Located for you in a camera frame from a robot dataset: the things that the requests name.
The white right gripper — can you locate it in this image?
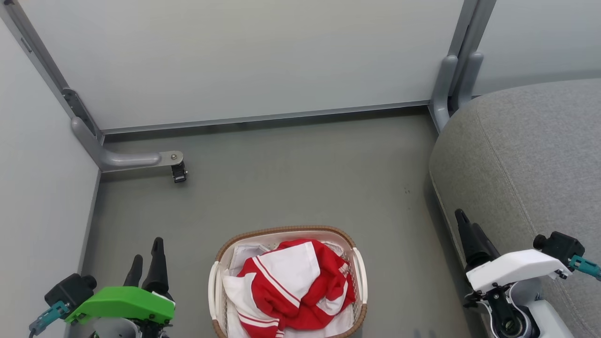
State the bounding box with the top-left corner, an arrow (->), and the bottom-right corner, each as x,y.
455,209 -> 572,306

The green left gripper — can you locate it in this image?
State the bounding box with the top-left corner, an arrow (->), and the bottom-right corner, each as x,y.
65,237 -> 176,338

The red and white garment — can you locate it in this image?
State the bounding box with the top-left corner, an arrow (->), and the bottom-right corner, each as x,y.
236,239 -> 356,338

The grey fabric sofa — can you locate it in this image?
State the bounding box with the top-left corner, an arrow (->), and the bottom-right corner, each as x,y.
429,78 -> 601,338

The white laundry basket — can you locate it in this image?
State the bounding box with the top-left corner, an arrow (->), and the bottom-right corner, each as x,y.
208,225 -> 368,338

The grey partition foot with plate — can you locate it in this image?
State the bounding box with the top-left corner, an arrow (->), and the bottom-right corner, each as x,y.
71,117 -> 185,172

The grey curved partition foot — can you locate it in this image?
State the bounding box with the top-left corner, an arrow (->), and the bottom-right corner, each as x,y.
452,51 -> 485,112
431,54 -> 459,132

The teal left camera cable plug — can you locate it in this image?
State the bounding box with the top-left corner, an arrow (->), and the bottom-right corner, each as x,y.
29,300 -> 70,337

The teal camera cable plug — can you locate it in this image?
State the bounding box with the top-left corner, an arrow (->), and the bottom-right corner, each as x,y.
29,300 -> 70,337
568,255 -> 601,282

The teal right camera cable plug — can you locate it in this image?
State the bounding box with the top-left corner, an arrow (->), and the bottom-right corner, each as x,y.
568,255 -> 601,282

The grey partition bottom rail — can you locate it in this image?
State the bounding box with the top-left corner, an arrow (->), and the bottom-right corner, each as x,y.
100,100 -> 431,136

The grey double partition post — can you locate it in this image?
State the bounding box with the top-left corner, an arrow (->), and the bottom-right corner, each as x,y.
448,0 -> 497,61

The grey partition post with hinge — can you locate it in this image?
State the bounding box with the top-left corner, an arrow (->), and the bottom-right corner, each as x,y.
0,0 -> 103,141

